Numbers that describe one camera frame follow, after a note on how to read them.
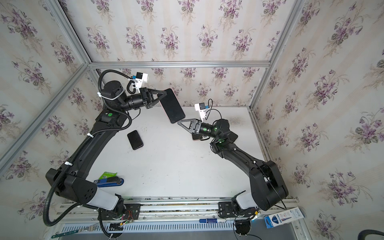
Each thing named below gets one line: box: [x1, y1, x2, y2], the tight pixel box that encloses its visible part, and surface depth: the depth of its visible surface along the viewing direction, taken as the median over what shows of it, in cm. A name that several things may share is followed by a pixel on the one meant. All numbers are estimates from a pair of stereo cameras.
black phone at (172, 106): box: [158, 88, 186, 124], surface depth 62 cm
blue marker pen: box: [199, 218, 226, 224], surface depth 71 cm
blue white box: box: [264, 207, 305, 229], surface depth 72 cm
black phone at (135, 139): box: [127, 130, 144, 150], surface depth 99 cm
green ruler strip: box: [51, 229, 79, 239], surface depth 69 cm
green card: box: [98, 171, 118, 180], surface depth 86 cm
